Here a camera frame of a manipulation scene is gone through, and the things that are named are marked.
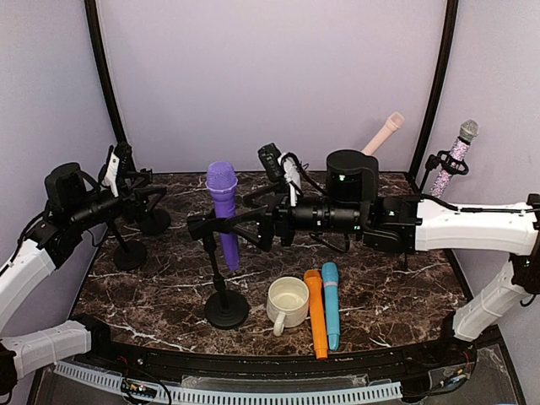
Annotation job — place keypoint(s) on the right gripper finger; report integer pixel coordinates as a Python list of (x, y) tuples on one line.
[(262, 239), (258, 216)]

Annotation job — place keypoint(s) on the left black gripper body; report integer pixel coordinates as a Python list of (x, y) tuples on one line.
[(128, 213)]

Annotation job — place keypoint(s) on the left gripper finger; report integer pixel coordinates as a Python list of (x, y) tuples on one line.
[(150, 196), (143, 177)]

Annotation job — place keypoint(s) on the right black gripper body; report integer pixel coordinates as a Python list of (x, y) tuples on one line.
[(279, 208)]

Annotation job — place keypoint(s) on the black stand of blue microphone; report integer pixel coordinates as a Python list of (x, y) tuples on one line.
[(156, 225)]

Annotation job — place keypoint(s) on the purple toy microphone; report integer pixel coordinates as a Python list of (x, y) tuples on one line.
[(221, 183)]

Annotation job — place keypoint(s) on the black stand of orange microphone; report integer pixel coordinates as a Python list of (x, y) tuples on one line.
[(130, 254)]

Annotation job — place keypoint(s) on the orange toy microphone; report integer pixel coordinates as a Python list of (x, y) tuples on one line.
[(313, 280)]

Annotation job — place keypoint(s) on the blue toy microphone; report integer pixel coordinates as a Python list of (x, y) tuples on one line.
[(330, 278)]

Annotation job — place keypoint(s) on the black stand of purple microphone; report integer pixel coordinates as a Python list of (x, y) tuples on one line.
[(225, 309)]

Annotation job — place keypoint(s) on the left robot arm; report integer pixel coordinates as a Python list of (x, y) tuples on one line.
[(75, 203)]

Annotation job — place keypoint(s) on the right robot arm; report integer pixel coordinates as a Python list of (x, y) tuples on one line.
[(350, 205)]

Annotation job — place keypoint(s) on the pink toy microphone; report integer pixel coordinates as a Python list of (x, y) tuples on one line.
[(392, 124)]

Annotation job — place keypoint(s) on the black tripod microphone stand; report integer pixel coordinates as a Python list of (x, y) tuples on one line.
[(412, 215)]

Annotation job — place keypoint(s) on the silver glitter microphone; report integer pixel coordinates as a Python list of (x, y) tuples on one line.
[(452, 162)]

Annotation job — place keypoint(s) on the white ceramic mug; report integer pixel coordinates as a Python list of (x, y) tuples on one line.
[(287, 303)]

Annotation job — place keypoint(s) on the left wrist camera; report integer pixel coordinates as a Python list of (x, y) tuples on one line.
[(115, 167)]

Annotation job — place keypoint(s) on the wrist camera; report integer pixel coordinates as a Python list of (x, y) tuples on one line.
[(281, 168), (115, 167)]

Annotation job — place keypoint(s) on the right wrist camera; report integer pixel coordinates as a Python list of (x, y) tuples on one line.
[(281, 168)]

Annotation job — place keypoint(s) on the left black frame post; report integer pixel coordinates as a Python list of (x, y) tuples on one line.
[(100, 60)]

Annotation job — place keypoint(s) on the black frame post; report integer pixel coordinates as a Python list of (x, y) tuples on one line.
[(443, 58), (100, 60)]

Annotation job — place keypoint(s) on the white cable duct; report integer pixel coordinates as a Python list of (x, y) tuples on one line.
[(205, 390)]

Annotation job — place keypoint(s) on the right black frame post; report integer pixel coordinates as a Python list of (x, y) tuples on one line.
[(443, 58)]

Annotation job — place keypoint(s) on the black front rail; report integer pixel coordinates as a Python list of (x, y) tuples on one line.
[(407, 362)]

